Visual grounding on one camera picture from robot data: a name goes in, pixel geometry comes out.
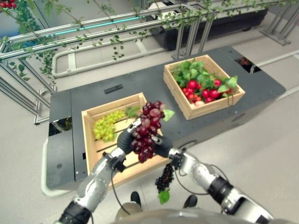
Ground wooden crate with grapes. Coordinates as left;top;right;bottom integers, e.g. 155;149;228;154
81;92;172;187

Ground dark grey low table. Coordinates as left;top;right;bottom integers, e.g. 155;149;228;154
41;46;287;198

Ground aluminium stand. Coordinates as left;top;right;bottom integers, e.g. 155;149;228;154
259;0;299;46

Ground green grape bunch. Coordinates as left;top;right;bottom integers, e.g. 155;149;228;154
93;106;141;142

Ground black equipment cabinet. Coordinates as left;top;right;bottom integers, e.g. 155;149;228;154
149;0;269;51

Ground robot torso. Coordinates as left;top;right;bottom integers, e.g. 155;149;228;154
114;208;299;224

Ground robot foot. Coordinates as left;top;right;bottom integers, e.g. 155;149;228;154
183;194;198;209
130;191;142;207

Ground white pipe rail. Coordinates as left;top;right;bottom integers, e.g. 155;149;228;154
51;48;131;78

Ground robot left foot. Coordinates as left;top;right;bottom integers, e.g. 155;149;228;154
130;191;142;207

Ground wooden crate with red fruits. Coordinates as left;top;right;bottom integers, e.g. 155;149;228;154
163;55;246;121

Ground aluminium frame with vines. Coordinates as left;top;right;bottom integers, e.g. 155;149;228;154
0;0;299;126

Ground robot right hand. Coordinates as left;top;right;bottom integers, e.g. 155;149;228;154
150;134;173;159

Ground black grape bunch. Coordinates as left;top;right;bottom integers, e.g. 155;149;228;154
155;163;175;205

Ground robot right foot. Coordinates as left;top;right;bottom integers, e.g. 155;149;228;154
183;194;198;209

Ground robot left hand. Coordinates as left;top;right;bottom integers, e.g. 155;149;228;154
117;118;142;155

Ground red fruits with green leaves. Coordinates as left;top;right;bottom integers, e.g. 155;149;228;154
171;59;238;105

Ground red grape bunch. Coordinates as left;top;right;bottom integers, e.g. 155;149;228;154
130;100;175;163

